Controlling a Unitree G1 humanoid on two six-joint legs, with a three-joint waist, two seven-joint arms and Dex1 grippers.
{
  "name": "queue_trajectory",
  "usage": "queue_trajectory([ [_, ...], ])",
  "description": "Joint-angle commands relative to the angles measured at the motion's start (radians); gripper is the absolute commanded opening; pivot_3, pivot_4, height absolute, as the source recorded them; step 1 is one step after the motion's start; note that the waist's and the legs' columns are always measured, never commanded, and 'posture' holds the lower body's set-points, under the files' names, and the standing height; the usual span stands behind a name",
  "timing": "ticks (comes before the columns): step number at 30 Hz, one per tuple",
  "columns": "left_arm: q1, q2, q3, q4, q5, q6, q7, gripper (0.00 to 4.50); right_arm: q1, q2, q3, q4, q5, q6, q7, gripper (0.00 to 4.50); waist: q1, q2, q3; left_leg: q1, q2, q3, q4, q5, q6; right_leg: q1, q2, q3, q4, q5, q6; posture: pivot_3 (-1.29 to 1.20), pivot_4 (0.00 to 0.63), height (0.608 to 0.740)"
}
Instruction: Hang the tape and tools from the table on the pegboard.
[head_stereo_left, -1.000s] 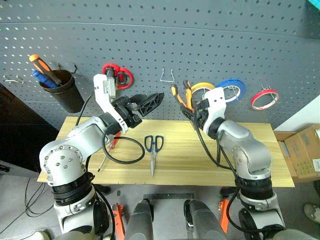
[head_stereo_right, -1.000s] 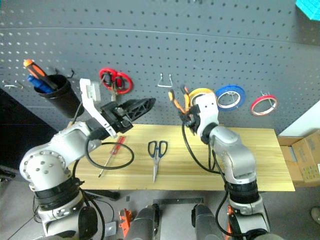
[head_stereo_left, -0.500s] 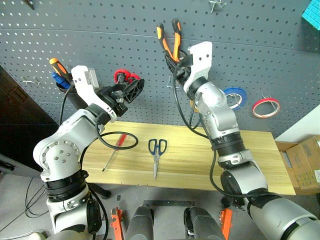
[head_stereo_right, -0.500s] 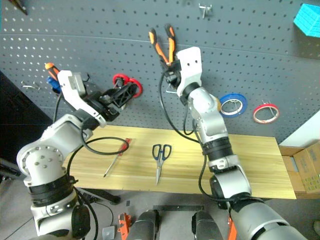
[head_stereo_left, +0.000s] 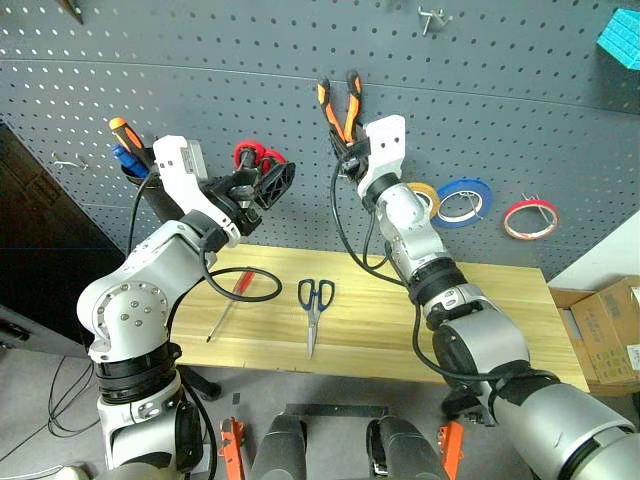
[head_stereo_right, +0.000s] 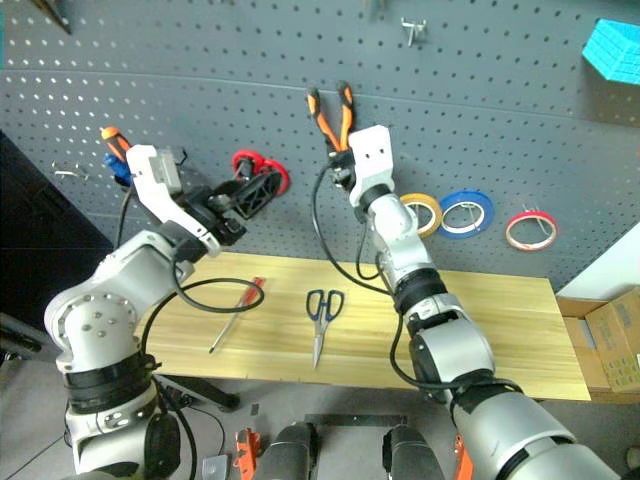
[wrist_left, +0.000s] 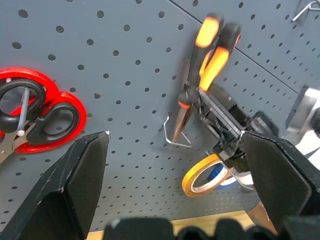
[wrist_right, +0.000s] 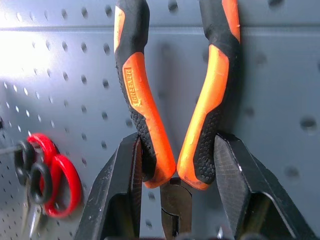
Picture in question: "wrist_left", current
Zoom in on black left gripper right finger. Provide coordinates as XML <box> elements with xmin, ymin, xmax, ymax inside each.
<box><xmin>240</xmin><ymin>131</ymin><xmax>320</xmax><ymax>235</ymax></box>

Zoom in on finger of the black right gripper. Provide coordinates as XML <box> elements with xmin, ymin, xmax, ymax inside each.
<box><xmin>207</xmin><ymin>83</ymin><xmax>249</xmax><ymax>124</ymax></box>
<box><xmin>198</xmin><ymin>89</ymin><xmax>245</xmax><ymax>139</ymax></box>

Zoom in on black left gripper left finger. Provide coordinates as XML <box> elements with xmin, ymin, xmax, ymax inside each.
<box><xmin>0</xmin><ymin>130</ymin><xmax>111</xmax><ymax>240</ymax></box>

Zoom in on orange and black pliers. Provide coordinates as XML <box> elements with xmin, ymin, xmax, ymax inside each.
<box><xmin>172</xmin><ymin>12</ymin><xmax>242</xmax><ymax>143</ymax></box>

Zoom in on blue tape roll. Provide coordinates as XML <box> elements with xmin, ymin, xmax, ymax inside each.
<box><xmin>208</xmin><ymin>164</ymin><xmax>239</xmax><ymax>190</ymax></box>

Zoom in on yellow tape roll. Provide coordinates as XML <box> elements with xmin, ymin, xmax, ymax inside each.
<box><xmin>181</xmin><ymin>153</ymin><xmax>235</xmax><ymax>198</ymax></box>

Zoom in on grey metal pegboard panel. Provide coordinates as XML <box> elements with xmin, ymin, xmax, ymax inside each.
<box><xmin>0</xmin><ymin>0</ymin><xmax>301</xmax><ymax>233</ymax></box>
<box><xmin>171</xmin><ymin>0</ymin><xmax>320</xmax><ymax>101</ymax></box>

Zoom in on silver metal peg hook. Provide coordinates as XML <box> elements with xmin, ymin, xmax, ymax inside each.
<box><xmin>291</xmin><ymin>0</ymin><xmax>320</xmax><ymax>22</ymax></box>
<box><xmin>16</xmin><ymin>86</ymin><xmax>31</xmax><ymax>137</ymax></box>
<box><xmin>223</xmin><ymin>166</ymin><xmax>255</xmax><ymax>191</ymax></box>
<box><xmin>163</xmin><ymin>115</ymin><xmax>193</xmax><ymax>149</ymax></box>

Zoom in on red and black scissors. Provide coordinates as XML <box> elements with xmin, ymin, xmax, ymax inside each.
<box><xmin>0</xmin><ymin>66</ymin><xmax>88</xmax><ymax>166</ymax></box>

